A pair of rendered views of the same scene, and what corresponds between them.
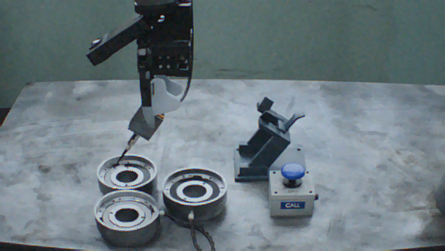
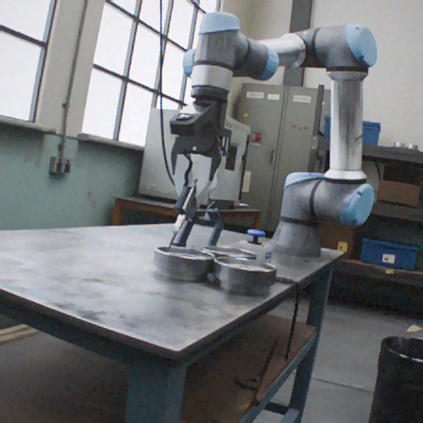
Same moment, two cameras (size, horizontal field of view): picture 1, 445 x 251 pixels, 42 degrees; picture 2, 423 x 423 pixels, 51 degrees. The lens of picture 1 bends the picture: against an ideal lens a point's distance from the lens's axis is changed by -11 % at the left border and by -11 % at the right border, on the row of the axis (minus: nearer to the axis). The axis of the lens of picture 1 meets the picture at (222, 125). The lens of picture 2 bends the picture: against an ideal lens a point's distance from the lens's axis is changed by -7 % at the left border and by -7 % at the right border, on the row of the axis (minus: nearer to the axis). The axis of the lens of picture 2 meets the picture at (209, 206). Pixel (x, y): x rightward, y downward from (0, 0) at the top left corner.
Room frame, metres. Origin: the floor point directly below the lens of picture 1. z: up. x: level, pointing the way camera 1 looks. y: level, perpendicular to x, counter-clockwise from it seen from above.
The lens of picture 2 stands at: (0.53, 0.89, 0.97)
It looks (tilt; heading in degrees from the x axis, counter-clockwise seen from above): 3 degrees down; 293
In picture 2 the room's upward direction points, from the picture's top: 8 degrees clockwise
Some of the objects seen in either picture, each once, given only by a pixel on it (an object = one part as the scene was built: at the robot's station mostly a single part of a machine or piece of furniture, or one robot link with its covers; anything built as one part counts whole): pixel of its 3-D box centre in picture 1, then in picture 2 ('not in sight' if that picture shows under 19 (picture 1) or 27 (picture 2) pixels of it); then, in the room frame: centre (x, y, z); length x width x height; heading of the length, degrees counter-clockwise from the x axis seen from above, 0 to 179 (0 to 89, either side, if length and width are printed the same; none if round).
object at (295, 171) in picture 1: (292, 179); (255, 241); (0.83, -0.11, 0.85); 0.04 x 0.04 x 0.05
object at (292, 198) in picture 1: (294, 192); (254, 252); (0.83, -0.12, 0.82); 0.08 x 0.07 x 0.05; 89
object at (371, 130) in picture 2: not in sight; (352, 134); (1.08, -3.58, 1.61); 0.52 x 0.38 x 0.22; 2
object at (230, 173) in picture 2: not in sight; (199, 160); (2.00, -2.27, 1.10); 0.62 x 0.61 x 0.65; 89
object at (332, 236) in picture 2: not in sight; (335, 235); (1.10, -3.56, 0.64); 0.49 x 0.40 x 0.37; 4
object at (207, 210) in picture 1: (195, 195); (228, 261); (0.83, 0.04, 0.82); 0.10 x 0.10 x 0.04
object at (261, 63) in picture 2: not in sight; (245, 59); (0.88, 0.00, 1.23); 0.11 x 0.11 x 0.08; 68
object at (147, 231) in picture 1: (127, 219); (244, 275); (0.77, 0.15, 0.82); 0.10 x 0.10 x 0.04
